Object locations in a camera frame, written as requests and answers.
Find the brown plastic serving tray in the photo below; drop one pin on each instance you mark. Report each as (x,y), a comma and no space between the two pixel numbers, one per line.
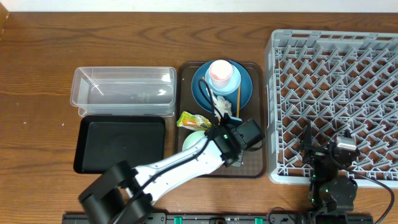
(253,164)

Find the white tissue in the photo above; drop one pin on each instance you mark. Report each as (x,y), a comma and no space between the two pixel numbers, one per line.
(221,105)

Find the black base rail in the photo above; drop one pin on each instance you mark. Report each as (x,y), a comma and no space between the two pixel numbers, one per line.
(162,218)

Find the mint green bowl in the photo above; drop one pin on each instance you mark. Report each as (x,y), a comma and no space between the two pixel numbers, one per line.
(192,140)

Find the pink paper cup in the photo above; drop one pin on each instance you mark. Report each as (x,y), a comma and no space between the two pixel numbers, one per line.
(220,72)

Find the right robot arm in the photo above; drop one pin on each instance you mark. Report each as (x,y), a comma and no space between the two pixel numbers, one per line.
(332,196)

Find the clear plastic waste bin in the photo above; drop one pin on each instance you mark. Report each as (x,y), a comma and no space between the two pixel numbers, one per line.
(124,90)

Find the dark blue plate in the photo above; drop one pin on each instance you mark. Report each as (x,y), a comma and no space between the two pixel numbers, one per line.
(246,87)

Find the grey plastic dishwasher rack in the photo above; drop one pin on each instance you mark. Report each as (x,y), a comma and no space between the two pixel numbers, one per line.
(335,81)

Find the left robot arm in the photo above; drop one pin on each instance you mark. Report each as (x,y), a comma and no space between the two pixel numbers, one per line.
(127,195)

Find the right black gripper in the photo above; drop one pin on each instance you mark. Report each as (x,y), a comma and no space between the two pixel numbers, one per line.
(316,153)

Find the black rectangular waste tray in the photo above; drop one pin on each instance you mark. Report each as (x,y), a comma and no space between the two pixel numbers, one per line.
(105,140)

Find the green yellow snack wrapper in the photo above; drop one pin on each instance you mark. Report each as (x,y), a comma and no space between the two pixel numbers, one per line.
(194,122)

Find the light blue bowl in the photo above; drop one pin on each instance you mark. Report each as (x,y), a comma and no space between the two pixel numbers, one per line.
(232,85)

